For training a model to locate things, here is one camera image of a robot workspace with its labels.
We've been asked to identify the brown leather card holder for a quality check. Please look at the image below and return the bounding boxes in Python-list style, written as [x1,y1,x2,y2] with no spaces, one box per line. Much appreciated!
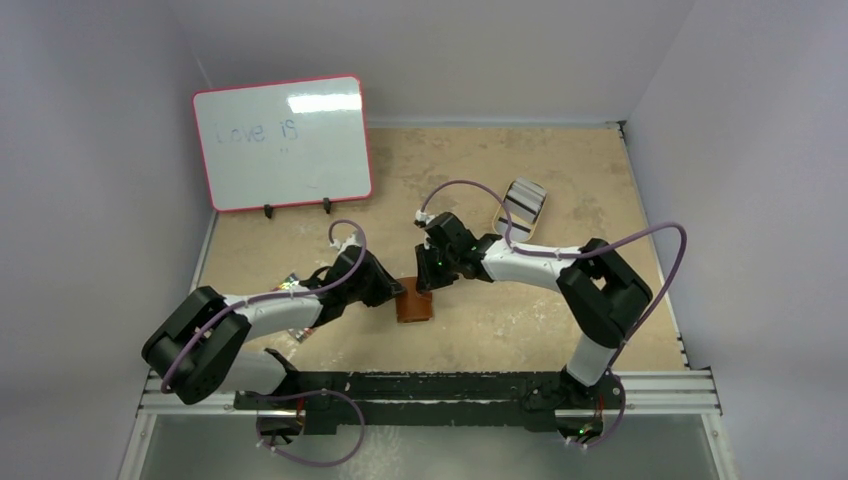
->
[395,277,434,324]

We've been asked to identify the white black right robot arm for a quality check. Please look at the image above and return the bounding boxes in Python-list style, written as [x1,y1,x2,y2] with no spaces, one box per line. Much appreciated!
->
[414,211,653,407]

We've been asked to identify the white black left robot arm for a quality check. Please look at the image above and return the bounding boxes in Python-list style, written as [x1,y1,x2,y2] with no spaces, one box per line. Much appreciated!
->
[141,245,406,405]

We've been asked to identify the beige oval card tray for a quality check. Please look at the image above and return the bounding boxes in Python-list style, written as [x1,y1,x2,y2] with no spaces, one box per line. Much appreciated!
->
[491,177,550,242]

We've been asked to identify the pack of coloured markers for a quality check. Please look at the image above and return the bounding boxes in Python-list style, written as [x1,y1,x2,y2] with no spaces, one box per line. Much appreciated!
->
[272,272,314,344]

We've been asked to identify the pink framed whiteboard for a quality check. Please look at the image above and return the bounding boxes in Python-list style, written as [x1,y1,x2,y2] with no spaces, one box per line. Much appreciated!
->
[192,74,374,212]

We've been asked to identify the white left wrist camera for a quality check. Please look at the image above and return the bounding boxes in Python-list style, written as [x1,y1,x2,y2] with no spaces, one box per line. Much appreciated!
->
[330,235,363,254]

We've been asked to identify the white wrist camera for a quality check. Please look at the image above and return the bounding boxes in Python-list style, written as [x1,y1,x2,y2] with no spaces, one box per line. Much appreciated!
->
[330,235,363,254]
[414,210,435,228]

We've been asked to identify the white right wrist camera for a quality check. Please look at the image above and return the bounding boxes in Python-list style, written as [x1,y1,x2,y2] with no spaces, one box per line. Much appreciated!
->
[414,210,435,228]

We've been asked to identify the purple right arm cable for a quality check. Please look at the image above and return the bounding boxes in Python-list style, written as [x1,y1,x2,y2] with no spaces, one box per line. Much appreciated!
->
[417,180,689,452]

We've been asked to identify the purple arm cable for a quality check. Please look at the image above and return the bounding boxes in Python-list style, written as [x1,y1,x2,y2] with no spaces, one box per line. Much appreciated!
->
[417,180,689,452]
[160,219,367,469]

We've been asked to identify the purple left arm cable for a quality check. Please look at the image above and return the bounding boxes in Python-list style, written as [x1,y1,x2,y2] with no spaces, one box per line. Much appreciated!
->
[160,219,367,469]

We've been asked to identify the aluminium rail frame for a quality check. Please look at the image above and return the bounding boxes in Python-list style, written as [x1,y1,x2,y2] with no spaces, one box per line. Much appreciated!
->
[141,371,721,442]

